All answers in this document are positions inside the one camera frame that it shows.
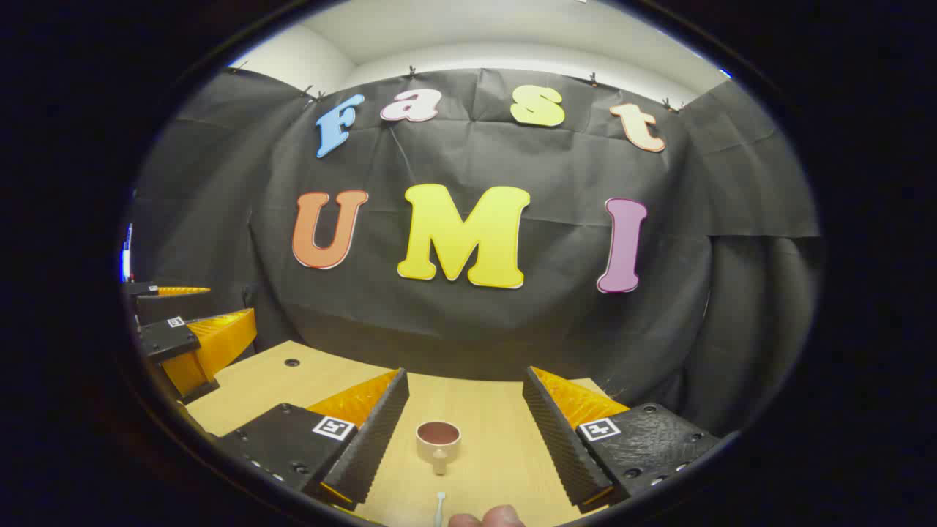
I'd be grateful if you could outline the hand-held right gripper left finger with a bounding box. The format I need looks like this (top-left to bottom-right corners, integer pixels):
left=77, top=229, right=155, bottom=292
left=216, top=368, right=410, bottom=512

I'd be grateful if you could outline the wooden desktop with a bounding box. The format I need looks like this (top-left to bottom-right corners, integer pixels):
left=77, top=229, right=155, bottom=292
left=183, top=340, right=638, bottom=527

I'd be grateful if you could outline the beige cup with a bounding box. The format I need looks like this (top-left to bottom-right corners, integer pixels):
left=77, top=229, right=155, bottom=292
left=416, top=421, right=463, bottom=476

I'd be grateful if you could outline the black backdrop cloth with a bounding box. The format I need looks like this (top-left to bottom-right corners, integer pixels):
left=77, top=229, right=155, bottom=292
left=128, top=67, right=824, bottom=440

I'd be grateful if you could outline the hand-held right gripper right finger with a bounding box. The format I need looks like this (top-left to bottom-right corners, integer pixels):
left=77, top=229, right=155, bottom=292
left=522, top=366, right=724, bottom=513

